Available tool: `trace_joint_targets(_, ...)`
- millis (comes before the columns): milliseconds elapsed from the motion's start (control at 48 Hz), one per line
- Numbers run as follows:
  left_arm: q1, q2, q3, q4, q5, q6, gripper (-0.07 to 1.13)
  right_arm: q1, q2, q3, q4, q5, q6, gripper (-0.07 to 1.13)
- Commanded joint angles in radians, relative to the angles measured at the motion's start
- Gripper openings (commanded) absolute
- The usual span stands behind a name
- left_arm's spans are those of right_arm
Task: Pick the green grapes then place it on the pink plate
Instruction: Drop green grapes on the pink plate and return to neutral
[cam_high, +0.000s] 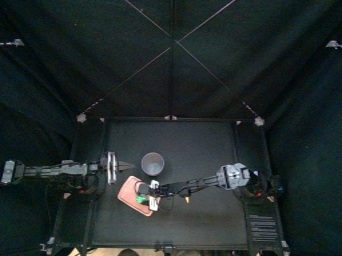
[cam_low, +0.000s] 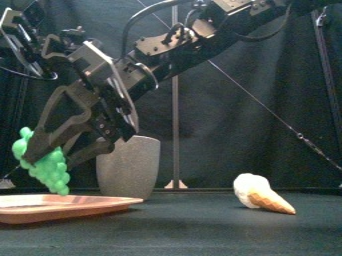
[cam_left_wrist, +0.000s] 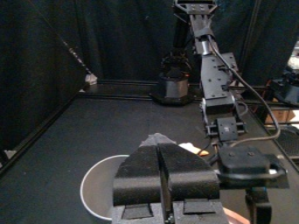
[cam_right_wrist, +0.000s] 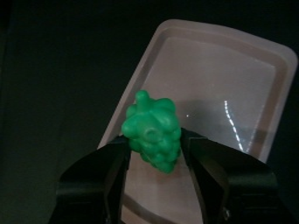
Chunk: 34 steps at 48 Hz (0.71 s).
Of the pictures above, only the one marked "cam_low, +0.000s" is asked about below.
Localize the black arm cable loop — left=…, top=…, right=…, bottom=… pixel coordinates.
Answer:
left=118, top=0, right=193, bottom=58

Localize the thin diagonal brace wire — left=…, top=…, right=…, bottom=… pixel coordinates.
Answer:
left=134, top=0, right=342, bottom=172

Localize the vertical metal frame pole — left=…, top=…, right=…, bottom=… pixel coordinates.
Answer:
left=162, top=4, right=189, bottom=191

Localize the black hanging strap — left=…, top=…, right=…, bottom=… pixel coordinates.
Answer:
left=309, top=9, right=342, bottom=143

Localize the green toy grapes bunch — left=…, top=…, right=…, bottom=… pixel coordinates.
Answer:
left=10, top=126, right=72, bottom=197

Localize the grey speckled cup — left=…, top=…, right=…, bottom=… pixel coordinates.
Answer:
left=94, top=134, right=161, bottom=201

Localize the toy ice cream cone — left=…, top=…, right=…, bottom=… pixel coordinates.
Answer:
left=231, top=172, right=297, bottom=216

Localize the pink plastic plate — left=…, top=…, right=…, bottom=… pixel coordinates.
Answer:
left=0, top=193, right=145, bottom=225

